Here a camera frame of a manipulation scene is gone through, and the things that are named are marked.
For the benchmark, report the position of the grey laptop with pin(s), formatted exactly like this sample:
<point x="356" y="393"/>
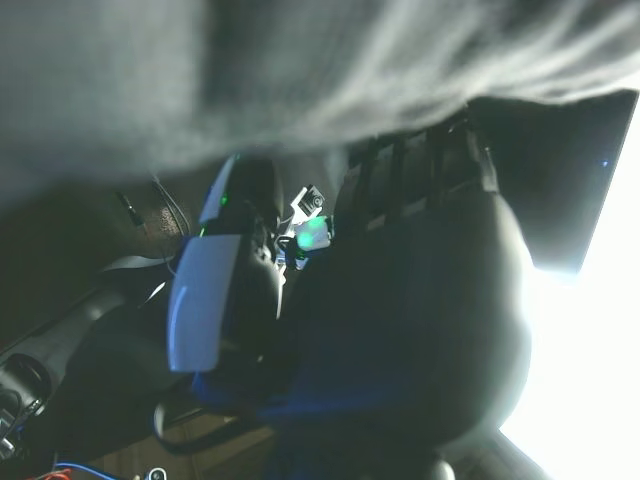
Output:
<point x="550" y="175"/>

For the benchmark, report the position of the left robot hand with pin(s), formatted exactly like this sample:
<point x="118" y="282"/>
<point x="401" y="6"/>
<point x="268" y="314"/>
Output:
<point x="400" y="325"/>

